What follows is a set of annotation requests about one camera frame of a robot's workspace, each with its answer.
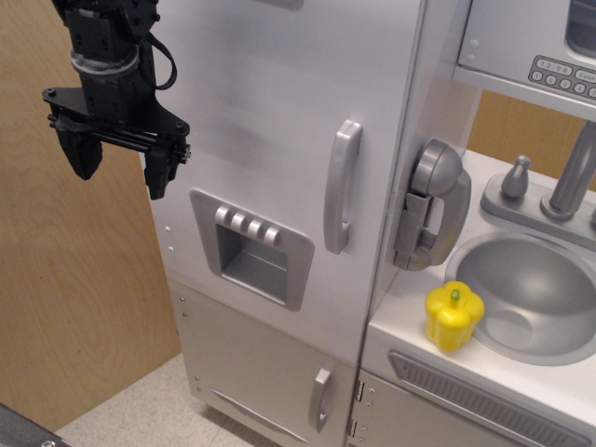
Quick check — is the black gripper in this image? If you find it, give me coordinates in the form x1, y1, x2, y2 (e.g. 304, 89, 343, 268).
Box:
42, 71, 190, 200

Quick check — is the silver ice dispenser panel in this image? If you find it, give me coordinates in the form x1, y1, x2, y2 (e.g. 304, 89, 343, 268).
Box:
189, 188, 315, 312

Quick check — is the silver fridge door handle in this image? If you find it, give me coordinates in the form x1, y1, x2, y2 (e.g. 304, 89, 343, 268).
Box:
323, 119, 362, 254

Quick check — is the white toy kitchen cabinet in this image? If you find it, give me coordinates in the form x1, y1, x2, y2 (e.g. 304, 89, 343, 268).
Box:
349, 1, 595, 446

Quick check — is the silver toy sink basin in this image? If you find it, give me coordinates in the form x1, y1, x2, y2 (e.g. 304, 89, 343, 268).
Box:
445, 232, 595, 366

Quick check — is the yellow toy bell pepper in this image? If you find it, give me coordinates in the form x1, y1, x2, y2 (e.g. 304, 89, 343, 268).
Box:
425, 280, 484, 352

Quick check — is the silver oven vent panel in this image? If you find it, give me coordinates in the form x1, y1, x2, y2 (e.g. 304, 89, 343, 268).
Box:
387, 350, 595, 446

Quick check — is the silver freezer door handle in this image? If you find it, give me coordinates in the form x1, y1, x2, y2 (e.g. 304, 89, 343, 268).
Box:
308, 368, 332, 432

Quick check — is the grey toy telephone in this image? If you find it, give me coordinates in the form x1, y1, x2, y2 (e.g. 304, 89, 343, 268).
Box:
393, 140, 471, 271

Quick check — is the silver toy faucet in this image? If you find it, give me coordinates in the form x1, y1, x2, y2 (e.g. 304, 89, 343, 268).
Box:
481, 121, 595, 251

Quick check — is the white lower freezer door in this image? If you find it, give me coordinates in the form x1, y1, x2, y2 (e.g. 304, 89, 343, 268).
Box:
169, 280, 356, 446

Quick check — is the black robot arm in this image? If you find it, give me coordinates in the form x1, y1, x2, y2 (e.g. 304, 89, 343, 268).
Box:
42, 1, 190, 200

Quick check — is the black case corner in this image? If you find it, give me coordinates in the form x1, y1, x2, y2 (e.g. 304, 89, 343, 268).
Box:
1, 404, 71, 447

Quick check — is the white toy fridge door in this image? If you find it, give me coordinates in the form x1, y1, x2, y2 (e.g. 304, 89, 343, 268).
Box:
152, 1, 425, 365

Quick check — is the toy microwave with keypad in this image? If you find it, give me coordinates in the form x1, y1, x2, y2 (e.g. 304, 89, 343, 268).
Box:
454, 1, 595, 121

